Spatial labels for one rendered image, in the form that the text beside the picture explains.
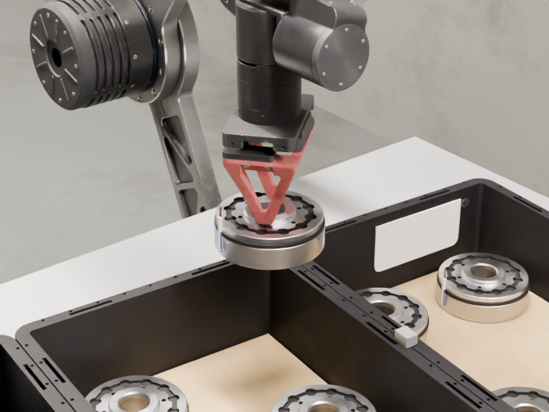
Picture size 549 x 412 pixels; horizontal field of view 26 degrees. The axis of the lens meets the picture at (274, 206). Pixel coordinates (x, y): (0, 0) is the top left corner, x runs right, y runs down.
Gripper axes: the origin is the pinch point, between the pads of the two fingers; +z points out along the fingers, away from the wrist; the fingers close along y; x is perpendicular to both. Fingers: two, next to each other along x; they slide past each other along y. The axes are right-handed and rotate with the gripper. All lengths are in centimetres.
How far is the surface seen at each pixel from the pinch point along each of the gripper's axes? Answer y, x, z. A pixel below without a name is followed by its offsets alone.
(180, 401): -7.8, 7.3, 18.1
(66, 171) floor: 204, 105, 103
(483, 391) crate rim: -9.4, -21.0, 11.7
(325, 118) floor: 258, 36, 104
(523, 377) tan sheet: 7.4, -25.0, 21.4
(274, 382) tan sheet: 1.4, -0.1, 21.3
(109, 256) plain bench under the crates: 44, 33, 34
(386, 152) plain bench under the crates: 87, -2, 34
